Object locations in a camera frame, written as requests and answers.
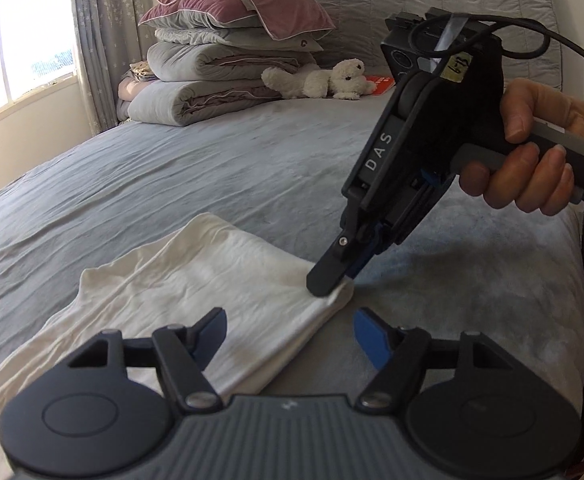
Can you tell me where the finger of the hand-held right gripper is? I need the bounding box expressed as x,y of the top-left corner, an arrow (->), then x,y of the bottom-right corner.
306,210 -> 386,298

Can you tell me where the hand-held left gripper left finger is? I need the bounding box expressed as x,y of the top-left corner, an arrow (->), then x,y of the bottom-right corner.
64,306 -> 229,411

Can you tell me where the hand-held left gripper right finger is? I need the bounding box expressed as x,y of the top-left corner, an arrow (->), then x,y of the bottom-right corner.
353,309 -> 515,411

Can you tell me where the white long-sleeved top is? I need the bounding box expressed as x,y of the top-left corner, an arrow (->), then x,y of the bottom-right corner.
0,212 -> 357,461

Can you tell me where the person's right hand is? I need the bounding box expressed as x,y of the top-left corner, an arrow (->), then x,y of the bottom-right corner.
459,77 -> 584,217

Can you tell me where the red book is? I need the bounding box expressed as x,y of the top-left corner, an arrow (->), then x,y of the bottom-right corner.
364,74 -> 395,97

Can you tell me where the white plush toy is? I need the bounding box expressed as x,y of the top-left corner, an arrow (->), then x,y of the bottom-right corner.
261,59 -> 377,101

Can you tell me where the grey bed sheet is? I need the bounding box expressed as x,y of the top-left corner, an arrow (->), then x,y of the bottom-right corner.
0,92 -> 584,411

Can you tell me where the grey pillow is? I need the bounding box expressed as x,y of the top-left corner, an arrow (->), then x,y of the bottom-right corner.
154,27 -> 324,53

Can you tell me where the mauve pillow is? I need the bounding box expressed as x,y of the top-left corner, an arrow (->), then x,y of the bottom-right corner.
138,0 -> 335,41

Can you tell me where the pink and floral folded bedding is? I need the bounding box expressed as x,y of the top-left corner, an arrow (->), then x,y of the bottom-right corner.
116,60 -> 159,121

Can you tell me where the grey patterned curtain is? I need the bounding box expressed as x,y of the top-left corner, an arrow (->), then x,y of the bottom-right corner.
72,0 -> 153,133

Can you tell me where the window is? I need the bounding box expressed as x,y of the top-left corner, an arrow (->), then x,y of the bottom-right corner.
0,0 -> 80,111

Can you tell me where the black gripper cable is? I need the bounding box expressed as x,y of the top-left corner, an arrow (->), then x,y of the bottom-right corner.
407,14 -> 584,83

